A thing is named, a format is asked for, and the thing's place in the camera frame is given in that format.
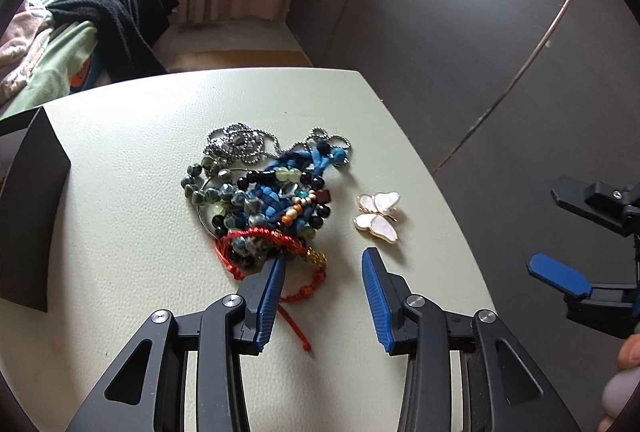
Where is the dark green bead bracelet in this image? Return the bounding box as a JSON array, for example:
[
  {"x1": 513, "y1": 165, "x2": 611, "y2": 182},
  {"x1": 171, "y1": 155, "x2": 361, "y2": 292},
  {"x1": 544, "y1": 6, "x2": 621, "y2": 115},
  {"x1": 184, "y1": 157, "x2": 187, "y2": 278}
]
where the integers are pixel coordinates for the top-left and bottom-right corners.
[{"x1": 180, "y1": 155, "x2": 281, "y2": 271}]

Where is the red string bracelet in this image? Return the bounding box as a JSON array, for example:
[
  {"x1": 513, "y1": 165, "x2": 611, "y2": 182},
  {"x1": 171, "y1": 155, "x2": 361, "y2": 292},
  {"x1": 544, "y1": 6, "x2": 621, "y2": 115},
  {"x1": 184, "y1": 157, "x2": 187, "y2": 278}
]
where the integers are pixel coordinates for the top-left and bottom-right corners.
[{"x1": 214, "y1": 227, "x2": 329, "y2": 353}]

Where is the white butterfly brooch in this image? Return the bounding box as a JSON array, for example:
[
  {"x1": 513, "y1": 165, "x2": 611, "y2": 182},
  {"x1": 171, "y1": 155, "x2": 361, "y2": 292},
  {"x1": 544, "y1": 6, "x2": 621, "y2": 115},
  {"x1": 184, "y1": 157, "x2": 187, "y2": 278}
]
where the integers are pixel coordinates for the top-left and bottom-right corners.
[{"x1": 354, "y1": 192, "x2": 400, "y2": 244}]

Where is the blue braided cord bracelet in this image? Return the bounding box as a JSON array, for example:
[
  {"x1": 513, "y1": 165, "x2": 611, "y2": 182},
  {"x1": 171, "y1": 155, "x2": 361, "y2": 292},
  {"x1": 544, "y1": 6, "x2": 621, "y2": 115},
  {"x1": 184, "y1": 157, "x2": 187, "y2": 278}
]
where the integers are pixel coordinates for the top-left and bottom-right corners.
[{"x1": 243, "y1": 144, "x2": 348, "y2": 243}]

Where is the black and jade bead bracelet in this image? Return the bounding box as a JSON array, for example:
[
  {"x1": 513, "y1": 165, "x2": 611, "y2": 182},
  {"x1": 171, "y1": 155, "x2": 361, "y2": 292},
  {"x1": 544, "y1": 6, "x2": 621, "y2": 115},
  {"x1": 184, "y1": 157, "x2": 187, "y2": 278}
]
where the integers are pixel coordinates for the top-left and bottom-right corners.
[{"x1": 211, "y1": 168, "x2": 333, "y2": 239}]

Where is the silver ball chain necklace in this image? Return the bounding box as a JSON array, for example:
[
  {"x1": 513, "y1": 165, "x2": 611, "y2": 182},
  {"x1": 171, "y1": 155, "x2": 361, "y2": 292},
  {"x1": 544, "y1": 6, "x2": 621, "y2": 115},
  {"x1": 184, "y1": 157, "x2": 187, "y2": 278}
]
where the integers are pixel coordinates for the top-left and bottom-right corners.
[{"x1": 203, "y1": 121, "x2": 353, "y2": 169}]

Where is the black jewelry box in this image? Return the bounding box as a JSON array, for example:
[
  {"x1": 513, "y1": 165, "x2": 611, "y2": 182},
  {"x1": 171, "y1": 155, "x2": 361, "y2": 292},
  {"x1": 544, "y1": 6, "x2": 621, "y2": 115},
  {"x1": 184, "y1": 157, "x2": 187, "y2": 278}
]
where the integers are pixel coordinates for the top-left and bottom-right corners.
[{"x1": 0, "y1": 107, "x2": 70, "y2": 312}]

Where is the person's right hand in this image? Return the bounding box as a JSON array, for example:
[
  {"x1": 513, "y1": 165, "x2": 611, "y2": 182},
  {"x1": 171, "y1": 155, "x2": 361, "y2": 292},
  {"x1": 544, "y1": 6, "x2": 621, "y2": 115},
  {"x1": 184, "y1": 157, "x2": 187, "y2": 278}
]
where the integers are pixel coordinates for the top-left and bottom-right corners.
[{"x1": 597, "y1": 334, "x2": 640, "y2": 431}]

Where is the green bed sheet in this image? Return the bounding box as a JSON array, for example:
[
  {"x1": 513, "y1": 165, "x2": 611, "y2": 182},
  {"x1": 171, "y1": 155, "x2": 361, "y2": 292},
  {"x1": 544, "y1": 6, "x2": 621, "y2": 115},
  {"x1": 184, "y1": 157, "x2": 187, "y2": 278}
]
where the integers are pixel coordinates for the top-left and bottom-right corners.
[{"x1": 1, "y1": 0, "x2": 98, "y2": 118}]

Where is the beige pink comforter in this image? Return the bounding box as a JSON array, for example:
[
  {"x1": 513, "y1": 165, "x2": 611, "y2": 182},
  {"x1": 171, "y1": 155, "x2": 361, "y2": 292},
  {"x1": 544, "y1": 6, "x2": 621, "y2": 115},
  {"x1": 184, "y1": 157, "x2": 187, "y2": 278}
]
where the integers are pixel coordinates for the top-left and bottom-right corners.
[{"x1": 1, "y1": 9, "x2": 52, "y2": 105}]

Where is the black knitted blanket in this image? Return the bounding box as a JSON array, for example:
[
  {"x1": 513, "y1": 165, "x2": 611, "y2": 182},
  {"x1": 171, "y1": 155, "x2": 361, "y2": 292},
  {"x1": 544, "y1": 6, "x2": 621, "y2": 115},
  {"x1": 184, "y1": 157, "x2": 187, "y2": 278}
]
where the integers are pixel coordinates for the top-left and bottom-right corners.
[{"x1": 48, "y1": 0, "x2": 179, "y2": 81}]

